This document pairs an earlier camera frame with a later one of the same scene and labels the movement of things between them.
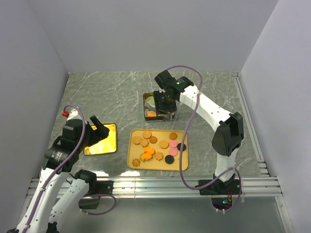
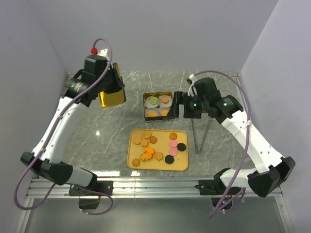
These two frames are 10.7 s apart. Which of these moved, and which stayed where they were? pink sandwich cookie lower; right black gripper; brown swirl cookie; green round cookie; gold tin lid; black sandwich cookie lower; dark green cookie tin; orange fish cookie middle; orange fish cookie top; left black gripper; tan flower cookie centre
Moved: left black gripper; right black gripper; gold tin lid
Stayed: orange fish cookie middle; dark green cookie tin; black sandwich cookie lower; brown swirl cookie; tan flower cookie centre; green round cookie; orange fish cookie top; pink sandwich cookie lower
